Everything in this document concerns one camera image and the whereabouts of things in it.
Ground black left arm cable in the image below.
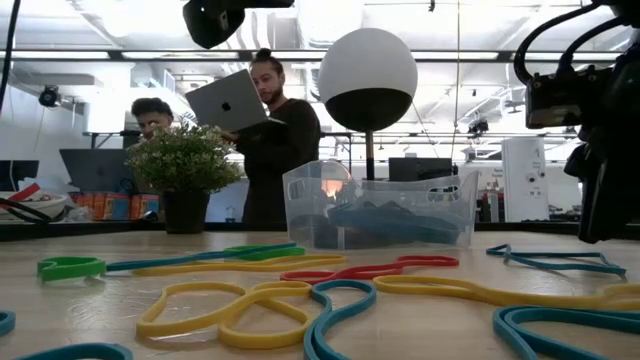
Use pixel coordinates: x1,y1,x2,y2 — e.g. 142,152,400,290
0,0,22,117

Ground white pillar with sockets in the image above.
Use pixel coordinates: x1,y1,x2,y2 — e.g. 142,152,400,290
501,137,549,223

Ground green rubber band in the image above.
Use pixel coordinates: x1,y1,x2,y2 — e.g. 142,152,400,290
224,244,307,262
37,255,108,283

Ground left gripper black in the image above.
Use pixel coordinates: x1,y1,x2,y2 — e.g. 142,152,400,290
182,0,295,50

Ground long yellow rubber band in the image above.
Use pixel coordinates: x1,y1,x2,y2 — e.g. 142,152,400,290
132,254,347,278
372,274,640,312

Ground person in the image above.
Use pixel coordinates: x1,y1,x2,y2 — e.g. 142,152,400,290
219,48,322,225
130,97,175,141

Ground black wide monitor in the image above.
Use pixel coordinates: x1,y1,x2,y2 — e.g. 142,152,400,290
388,157,454,182

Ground twisted yellow rubber band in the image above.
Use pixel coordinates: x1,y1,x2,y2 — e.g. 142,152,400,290
135,280,314,351

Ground clear plastic bag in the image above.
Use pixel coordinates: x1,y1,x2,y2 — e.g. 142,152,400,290
19,174,69,197

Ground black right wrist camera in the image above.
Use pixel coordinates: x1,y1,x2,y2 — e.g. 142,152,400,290
524,67,617,130

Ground thin blue rubber band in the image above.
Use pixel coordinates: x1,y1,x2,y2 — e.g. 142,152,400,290
485,243,628,279

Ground clear plastic bin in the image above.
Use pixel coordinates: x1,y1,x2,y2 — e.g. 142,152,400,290
281,159,480,252

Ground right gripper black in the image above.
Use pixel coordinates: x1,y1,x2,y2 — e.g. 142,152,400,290
564,42,640,245

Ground dark computer monitor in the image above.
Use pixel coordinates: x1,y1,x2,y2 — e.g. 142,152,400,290
0,159,40,192

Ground red-handled tool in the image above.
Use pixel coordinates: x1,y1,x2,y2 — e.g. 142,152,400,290
7,182,42,204

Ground red rubber band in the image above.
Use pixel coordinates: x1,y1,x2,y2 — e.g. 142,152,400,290
278,254,460,286

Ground dark open laptop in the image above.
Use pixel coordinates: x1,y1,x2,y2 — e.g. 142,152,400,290
59,148,132,194

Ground white globe table lamp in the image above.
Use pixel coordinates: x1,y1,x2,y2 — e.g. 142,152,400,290
309,27,419,251

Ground orange cardboard box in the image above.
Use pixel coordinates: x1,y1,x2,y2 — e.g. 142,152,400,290
72,192,130,221
129,193,161,221

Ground silver laptop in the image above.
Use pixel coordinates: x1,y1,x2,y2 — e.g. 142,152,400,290
184,68,287,135

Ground white bowl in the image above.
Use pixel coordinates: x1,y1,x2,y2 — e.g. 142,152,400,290
0,192,69,223

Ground potted green plant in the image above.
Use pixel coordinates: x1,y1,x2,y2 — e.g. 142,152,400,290
124,122,245,235

